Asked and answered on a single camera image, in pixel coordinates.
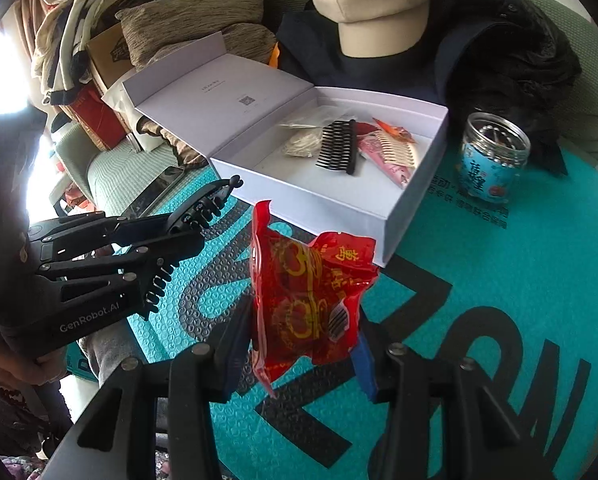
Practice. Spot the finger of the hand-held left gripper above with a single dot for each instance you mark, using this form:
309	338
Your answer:
119	232
104	267

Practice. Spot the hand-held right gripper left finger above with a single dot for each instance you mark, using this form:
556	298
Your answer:
231	360

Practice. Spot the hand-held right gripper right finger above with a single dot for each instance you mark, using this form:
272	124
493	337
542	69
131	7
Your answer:
366	377

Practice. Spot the large red snack packet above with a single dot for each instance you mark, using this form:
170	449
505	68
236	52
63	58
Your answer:
299	300

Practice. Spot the white cardboard gift box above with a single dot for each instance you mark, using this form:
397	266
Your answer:
219	110

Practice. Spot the clear zip bag of snacks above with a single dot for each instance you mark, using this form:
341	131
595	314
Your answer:
314	117

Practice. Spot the black wide-tooth comb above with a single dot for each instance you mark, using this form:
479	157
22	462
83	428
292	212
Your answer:
341	147

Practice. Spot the cream comb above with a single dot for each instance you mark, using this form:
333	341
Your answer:
394	147

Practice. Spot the small red sachet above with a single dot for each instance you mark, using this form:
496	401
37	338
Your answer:
394	130

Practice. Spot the person's left hand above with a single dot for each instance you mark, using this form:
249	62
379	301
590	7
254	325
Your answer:
24	367

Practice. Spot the grey fleece blanket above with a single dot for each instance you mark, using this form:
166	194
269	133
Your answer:
109	350

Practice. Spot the black smartphone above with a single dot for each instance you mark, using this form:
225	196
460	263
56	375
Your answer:
156	190

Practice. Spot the brown striped cushion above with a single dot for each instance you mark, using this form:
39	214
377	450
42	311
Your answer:
194	20
184	147

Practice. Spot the white plastic bag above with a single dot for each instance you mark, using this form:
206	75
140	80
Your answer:
129	125

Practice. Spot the red paper bag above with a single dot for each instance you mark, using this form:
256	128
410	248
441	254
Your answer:
94	117

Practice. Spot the person's dark clothing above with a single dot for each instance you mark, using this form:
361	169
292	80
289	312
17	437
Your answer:
9	185

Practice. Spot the teal bubble mat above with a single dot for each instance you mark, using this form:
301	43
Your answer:
504	285

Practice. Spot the printed cardboard box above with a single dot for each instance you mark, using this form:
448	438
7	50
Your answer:
111	52

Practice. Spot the pink striped packet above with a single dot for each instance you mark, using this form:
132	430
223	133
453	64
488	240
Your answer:
389	170

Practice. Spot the orange tag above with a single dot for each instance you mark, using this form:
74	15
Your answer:
274	55

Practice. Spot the glass jar with blue label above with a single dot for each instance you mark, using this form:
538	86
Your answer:
494	160

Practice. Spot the navy blue garment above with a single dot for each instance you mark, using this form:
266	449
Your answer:
324	60

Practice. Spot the beige cap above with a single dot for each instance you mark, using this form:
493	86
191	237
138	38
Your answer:
379	10

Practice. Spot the black jacket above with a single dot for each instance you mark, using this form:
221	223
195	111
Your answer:
509	50

